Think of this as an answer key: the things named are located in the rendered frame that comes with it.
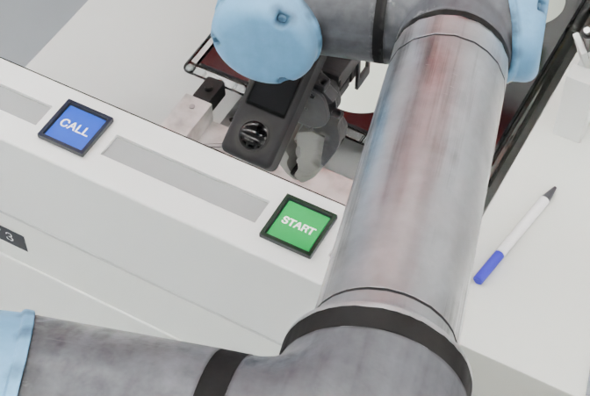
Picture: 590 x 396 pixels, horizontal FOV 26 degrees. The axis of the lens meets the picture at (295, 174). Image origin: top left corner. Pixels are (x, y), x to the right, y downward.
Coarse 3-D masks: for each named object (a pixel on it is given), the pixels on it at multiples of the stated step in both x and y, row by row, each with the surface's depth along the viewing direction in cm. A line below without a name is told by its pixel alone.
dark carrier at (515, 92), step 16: (576, 0) 152; (560, 16) 150; (544, 32) 148; (560, 32) 148; (544, 48) 147; (208, 64) 145; (224, 64) 145; (544, 64) 145; (240, 80) 144; (512, 96) 142; (352, 112) 141; (512, 112) 140; (368, 128) 139; (496, 144) 138
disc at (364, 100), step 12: (360, 72) 144; (372, 72) 144; (384, 72) 144; (372, 84) 143; (348, 96) 142; (360, 96) 142; (372, 96) 142; (348, 108) 141; (360, 108) 141; (372, 108) 141
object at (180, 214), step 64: (0, 64) 137; (0, 128) 131; (128, 128) 131; (0, 192) 139; (64, 192) 131; (128, 192) 126; (192, 192) 126; (256, 192) 126; (128, 256) 134; (192, 256) 127; (256, 256) 121; (320, 256) 121; (256, 320) 130
